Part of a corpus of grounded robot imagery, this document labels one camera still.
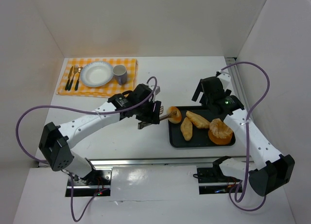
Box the orange round bun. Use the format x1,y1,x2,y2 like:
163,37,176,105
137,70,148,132
208,130,233,145

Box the long golden bread left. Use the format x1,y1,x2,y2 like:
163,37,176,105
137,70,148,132
180,117,193,141

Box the black handled knife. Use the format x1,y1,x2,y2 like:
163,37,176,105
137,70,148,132
65,66,74,90

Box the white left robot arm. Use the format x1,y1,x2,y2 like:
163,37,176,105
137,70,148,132
39,84,161,183

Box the black plastic tray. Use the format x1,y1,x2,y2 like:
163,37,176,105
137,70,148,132
168,106,236,149

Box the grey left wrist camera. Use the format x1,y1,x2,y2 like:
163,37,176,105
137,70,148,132
147,85,160,95

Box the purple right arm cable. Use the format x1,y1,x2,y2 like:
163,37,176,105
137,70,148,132
218,61,271,212

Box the black handled fork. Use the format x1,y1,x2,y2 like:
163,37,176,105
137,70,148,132
68,65,79,90

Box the long golden bread right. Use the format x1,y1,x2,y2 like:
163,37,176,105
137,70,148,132
186,111,210,129

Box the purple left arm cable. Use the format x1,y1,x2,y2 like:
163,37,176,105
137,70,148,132
15,76,158,223

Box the metal bread tongs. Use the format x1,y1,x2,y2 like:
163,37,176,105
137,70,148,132
138,106,177,130

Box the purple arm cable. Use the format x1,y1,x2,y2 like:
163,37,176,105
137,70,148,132
218,61,271,212
15,76,158,223

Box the long golden bread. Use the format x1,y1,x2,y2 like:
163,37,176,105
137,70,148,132
186,111,210,129
180,117,193,141

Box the yellow checkered cloth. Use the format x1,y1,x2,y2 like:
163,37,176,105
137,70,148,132
57,58,138,98

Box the white blue-rimmed plate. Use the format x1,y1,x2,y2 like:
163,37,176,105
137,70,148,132
80,61,113,87

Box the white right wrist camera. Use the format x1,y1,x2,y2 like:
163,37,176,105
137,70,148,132
216,71,231,90

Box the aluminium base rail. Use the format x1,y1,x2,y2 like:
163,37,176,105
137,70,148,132
89,157,220,168

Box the glazed ring bagel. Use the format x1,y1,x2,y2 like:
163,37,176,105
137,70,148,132
167,106,182,124

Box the sugared flower pastry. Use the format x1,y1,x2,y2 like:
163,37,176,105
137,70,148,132
209,119,233,139

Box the gold spoon black handle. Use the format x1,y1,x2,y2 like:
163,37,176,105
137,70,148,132
74,66,83,91

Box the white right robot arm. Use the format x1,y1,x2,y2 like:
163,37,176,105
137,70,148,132
192,74,295,197

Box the purple ceramic mug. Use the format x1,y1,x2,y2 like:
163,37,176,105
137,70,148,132
113,65,128,86

